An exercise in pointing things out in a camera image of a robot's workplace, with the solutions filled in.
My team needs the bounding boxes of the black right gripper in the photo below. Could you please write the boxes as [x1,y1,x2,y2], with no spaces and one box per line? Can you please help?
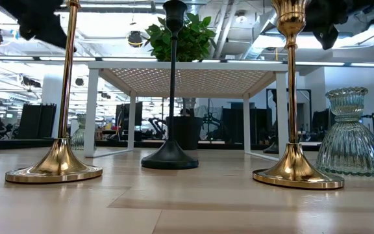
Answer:
[303,0,374,51]

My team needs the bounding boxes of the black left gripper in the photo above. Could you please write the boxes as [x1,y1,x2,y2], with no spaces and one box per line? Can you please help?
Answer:
[0,0,68,51]

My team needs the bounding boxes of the ribbed glass candle holder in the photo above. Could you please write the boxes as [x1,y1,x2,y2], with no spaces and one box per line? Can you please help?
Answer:
[316,86,374,178]
[69,113,97,151]

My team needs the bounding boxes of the gold candlestick holder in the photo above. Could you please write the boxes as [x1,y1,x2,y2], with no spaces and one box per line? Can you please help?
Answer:
[252,0,345,190]
[5,0,103,184]

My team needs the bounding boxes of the white building column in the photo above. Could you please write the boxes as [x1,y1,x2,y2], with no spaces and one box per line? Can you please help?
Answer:
[41,73,65,139]

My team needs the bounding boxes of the black partition panels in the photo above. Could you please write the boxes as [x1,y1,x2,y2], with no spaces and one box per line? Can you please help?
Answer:
[18,103,57,140]

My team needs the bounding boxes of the silver ceiling pipes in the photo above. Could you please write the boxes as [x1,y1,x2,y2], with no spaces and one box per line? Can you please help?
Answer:
[211,0,272,59]

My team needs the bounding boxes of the black cabinet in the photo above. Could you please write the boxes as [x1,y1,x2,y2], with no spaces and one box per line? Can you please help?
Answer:
[222,107,266,144]

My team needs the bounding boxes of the white perforated metal shelf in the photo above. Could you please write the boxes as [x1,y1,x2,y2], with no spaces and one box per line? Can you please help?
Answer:
[83,60,288,163]

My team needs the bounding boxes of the green leafy plant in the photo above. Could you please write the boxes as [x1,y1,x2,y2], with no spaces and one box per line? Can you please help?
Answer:
[143,12,218,62]

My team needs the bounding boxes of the black plant pot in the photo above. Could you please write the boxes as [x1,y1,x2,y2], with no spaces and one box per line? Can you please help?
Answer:
[166,116,204,151]

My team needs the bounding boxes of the black aluminium table frame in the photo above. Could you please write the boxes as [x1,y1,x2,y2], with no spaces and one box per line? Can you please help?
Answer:
[0,136,374,160]

